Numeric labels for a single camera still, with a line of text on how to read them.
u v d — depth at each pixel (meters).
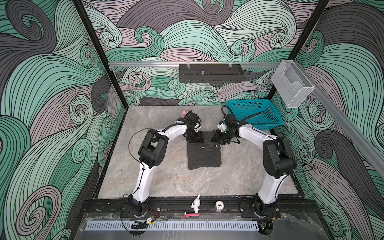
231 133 0.71
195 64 0.95
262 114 0.61
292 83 0.80
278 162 0.50
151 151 0.57
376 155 0.50
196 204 0.73
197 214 0.69
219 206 0.69
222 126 0.90
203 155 0.92
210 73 0.95
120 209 0.72
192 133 0.85
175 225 0.70
